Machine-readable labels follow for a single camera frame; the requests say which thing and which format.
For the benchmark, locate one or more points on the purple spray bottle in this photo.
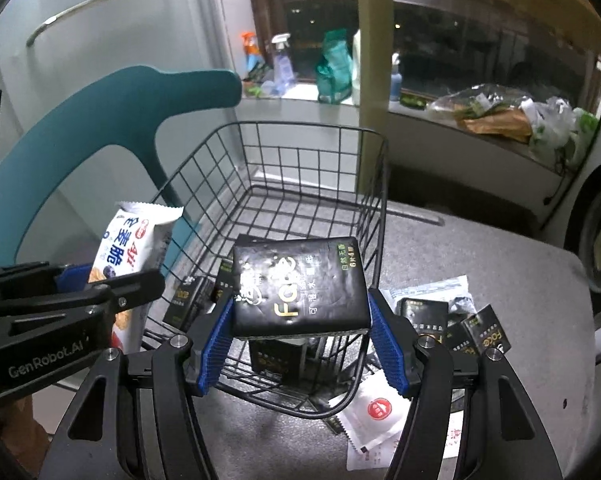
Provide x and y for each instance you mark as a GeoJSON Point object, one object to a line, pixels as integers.
{"type": "Point", "coordinates": [283, 65]}

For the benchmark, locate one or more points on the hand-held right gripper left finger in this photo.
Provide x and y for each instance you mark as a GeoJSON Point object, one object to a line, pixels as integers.
{"type": "Point", "coordinates": [215, 345]}

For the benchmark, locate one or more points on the orange spray bottle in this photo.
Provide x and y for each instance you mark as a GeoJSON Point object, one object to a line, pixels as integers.
{"type": "Point", "coordinates": [249, 47]}

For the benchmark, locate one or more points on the white plastic bag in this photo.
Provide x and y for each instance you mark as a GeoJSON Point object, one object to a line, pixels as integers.
{"type": "Point", "coordinates": [555, 130]}

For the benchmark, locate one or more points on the brown paper bag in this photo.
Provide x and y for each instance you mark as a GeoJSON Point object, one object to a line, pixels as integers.
{"type": "Point", "coordinates": [500, 125]}

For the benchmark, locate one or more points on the teal chair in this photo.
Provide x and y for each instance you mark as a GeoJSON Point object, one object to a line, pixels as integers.
{"type": "Point", "coordinates": [80, 120]}

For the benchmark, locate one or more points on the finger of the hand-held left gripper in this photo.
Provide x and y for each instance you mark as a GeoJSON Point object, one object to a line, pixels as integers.
{"type": "Point", "coordinates": [73, 276]}
{"type": "Point", "coordinates": [130, 290]}

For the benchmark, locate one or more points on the small green packets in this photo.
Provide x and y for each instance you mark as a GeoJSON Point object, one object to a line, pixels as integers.
{"type": "Point", "coordinates": [254, 91]}

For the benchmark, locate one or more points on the white sachet red round logo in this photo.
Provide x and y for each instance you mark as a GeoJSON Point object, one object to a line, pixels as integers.
{"type": "Point", "coordinates": [375, 410]}

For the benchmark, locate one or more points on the white cracker packet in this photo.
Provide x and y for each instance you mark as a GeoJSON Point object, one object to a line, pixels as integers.
{"type": "Point", "coordinates": [125, 245]}

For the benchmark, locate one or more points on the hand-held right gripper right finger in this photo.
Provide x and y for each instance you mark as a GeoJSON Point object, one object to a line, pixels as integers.
{"type": "Point", "coordinates": [388, 350]}

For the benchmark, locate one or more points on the white and silver snack packet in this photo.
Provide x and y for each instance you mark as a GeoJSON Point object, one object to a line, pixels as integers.
{"type": "Point", "coordinates": [430, 287]}

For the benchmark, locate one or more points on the green packet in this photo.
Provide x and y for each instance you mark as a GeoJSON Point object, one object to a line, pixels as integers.
{"type": "Point", "coordinates": [412, 100]}

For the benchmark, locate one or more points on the black tissue pack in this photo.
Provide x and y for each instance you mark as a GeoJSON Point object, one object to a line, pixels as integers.
{"type": "Point", "coordinates": [226, 275]}
{"type": "Point", "coordinates": [483, 332]}
{"type": "Point", "coordinates": [248, 240]}
{"type": "Point", "coordinates": [183, 302]}
{"type": "Point", "coordinates": [300, 285]}
{"type": "Point", "coordinates": [275, 360]}
{"type": "Point", "coordinates": [423, 317]}

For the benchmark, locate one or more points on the person's left forearm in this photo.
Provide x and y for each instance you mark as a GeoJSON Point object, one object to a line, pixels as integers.
{"type": "Point", "coordinates": [8, 425]}

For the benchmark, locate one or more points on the blue pump bottle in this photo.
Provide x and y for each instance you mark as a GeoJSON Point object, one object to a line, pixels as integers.
{"type": "Point", "coordinates": [396, 82]}

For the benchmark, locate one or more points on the clear plastic bag of vegetables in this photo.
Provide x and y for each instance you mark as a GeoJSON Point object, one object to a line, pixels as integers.
{"type": "Point", "coordinates": [475, 100]}

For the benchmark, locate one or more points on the green bag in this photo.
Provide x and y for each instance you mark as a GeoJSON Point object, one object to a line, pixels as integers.
{"type": "Point", "coordinates": [334, 70]}

